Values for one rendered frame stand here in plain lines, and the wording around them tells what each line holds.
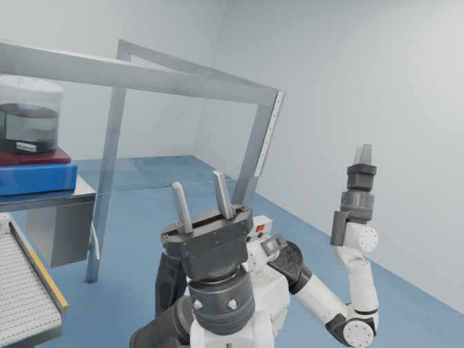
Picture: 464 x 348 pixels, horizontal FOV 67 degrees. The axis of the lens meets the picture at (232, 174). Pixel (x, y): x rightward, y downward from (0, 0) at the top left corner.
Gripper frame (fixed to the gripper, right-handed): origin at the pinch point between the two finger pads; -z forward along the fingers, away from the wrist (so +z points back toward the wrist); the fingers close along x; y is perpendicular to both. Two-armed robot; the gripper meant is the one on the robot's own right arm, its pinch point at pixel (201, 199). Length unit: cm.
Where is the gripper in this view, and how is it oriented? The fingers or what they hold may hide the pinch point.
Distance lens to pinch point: 45.2
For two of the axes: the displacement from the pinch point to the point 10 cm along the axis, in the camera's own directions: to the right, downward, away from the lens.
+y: 3.8, 2.7, -8.8
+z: 1.6, 9.2, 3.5
